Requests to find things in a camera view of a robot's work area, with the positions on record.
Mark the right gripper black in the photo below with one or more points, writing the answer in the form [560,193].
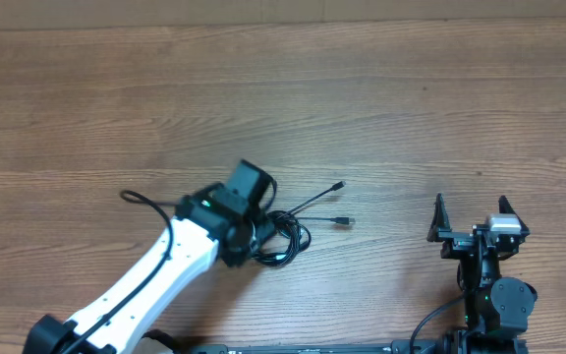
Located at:
[454,242]

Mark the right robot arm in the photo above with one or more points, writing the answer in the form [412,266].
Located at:
[497,308]

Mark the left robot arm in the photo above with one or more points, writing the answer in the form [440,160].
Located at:
[224,222]

